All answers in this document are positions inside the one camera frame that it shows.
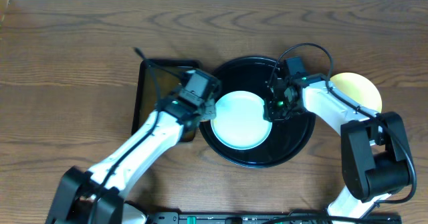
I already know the yellow plate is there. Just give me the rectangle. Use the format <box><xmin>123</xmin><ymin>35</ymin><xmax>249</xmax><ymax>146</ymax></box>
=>
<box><xmin>330</xmin><ymin>72</ymin><xmax>383</xmax><ymax>112</ymax></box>

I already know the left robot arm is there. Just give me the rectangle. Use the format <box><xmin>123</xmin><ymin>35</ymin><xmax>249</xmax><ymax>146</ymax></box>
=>
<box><xmin>46</xmin><ymin>88</ymin><xmax>219</xmax><ymax>223</ymax></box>

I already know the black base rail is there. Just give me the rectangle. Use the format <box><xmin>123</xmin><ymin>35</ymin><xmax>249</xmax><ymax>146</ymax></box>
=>
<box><xmin>146</xmin><ymin>211</ymin><xmax>402</xmax><ymax>224</ymax></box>

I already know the black rectangular water tray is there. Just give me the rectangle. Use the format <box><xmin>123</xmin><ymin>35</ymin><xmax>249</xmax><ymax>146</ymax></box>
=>
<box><xmin>131</xmin><ymin>59</ymin><xmax>201</xmax><ymax>135</ymax></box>

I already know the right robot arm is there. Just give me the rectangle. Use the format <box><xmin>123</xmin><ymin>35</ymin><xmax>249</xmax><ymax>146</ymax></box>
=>
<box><xmin>265</xmin><ymin>72</ymin><xmax>417</xmax><ymax>223</ymax></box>

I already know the black round serving tray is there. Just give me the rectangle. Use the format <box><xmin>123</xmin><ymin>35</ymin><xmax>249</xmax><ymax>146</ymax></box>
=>
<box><xmin>199</xmin><ymin>56</ymin><xmax>316</xmax><ymax>168</ymax></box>

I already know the light blue plate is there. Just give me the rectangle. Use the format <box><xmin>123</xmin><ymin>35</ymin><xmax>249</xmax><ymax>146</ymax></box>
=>
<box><xmin>211</xmin><ymin>91</ymin><xmax>272</xmax><ymax>150</ymax></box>

